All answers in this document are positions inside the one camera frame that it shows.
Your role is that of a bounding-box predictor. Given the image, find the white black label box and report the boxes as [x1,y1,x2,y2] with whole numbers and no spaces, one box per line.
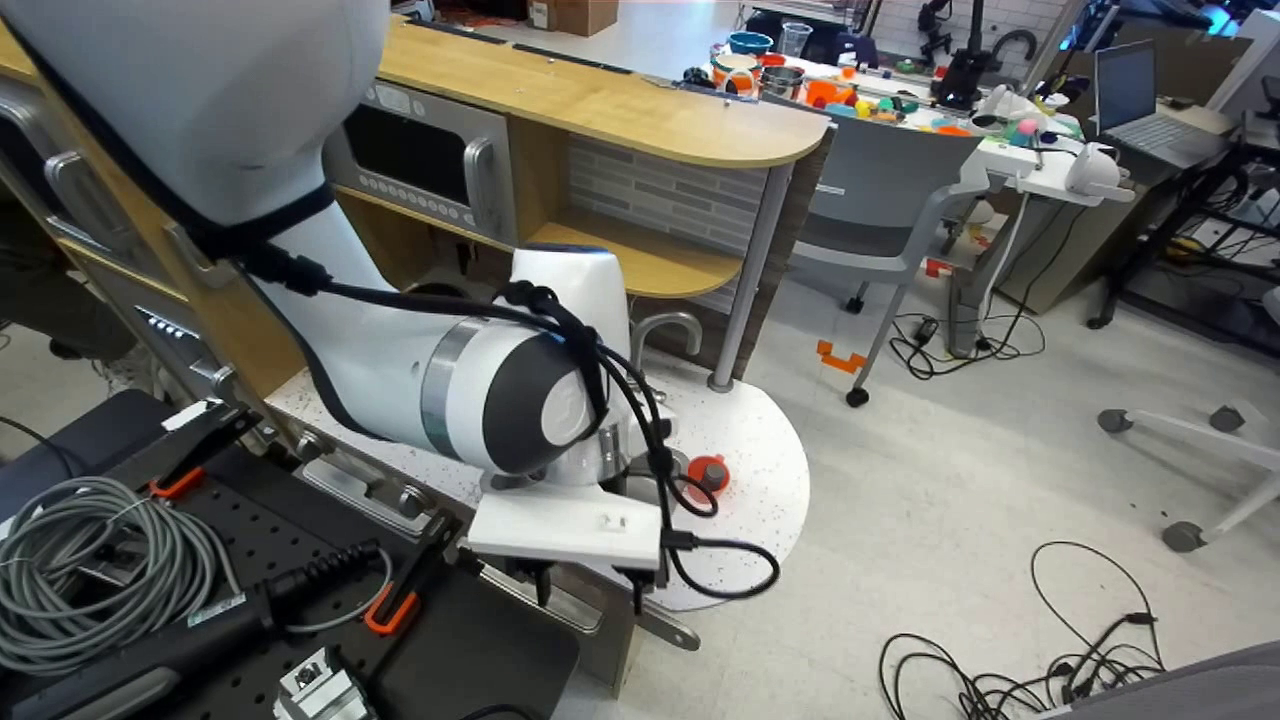
[273,643,370,720]

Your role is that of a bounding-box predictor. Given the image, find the orange black clamp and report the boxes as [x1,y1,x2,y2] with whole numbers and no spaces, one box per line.
[135,397,265,509]
[354,512,462,643]

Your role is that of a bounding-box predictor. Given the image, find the black tripod equipment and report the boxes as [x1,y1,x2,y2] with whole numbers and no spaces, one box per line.
[917,0,1033,113]

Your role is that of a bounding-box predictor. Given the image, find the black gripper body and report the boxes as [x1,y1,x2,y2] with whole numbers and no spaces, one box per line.
[511,555,636,612]

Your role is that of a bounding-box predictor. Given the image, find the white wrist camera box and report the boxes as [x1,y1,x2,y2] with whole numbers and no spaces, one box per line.
[462,487,666,578]

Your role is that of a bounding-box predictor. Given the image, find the brown cardboard box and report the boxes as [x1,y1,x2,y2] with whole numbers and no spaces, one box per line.
[540,0,624,41]

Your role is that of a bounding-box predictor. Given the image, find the grey toy microwave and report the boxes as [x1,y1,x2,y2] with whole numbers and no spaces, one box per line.
[324,79,524,250]

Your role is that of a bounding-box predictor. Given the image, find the black floor cable tangle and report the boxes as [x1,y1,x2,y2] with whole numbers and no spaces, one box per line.
[872,535,1170,720]

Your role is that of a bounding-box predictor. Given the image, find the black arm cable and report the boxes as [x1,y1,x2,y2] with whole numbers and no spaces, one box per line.
[183,183,788,604]

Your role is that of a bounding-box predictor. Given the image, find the black box with clamps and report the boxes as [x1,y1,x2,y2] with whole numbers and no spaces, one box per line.
[0,383,583,720]

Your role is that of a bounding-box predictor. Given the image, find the grey laptop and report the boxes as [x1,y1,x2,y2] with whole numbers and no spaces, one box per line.
[1087,35,1239,171]

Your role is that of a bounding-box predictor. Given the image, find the silver support pole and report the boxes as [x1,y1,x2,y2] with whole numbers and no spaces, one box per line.
[708,158,803,397]

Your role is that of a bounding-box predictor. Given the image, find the grey chair with silver legs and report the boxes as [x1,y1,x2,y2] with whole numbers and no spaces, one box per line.
[784,118,1021,414]

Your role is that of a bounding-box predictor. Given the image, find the black metal cart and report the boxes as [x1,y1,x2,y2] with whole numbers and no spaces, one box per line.
[1082,131,1280,360]

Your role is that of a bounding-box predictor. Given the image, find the grey coiled cable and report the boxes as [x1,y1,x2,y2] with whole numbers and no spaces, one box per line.
[0,474,250,684]

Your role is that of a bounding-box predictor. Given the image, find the orange plastic piece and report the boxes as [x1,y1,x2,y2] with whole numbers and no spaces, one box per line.
[811,336,872,380]

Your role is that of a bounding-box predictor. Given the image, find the white chair base grey feet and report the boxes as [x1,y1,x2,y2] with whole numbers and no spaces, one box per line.
[1090,402,1280,559]

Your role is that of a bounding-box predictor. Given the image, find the wooden toy kitchen frame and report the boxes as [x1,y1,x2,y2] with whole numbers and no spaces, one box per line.
[0,12,833,406]

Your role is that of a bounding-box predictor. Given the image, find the white speckled toy kitchen counter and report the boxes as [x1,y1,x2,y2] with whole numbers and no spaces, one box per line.
[265,352,814,622]

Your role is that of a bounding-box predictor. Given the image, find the black thin cable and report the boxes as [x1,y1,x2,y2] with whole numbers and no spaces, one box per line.
[885,311,1051,383]

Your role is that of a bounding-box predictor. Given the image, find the white cluttered table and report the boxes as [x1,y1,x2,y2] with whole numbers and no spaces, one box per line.
[685,34,1152,366]

